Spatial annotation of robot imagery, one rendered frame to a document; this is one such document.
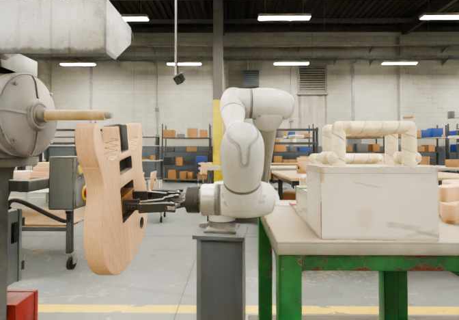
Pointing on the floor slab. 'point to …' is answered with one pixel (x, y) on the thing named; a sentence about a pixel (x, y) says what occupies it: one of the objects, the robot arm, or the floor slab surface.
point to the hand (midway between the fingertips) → (130, 200)
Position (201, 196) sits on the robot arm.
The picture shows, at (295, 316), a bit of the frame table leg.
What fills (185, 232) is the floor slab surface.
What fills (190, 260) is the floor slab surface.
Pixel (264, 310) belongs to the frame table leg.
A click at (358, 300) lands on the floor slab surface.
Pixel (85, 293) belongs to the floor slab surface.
